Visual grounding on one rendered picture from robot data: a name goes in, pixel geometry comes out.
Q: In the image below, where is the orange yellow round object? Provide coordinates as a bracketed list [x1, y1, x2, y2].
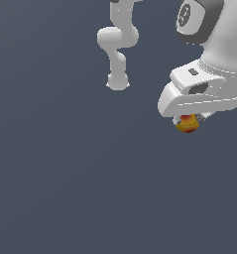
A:
[175, 114, 201, 134]

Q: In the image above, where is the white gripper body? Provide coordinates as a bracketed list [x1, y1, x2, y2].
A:
[157, 59, 237, 118]

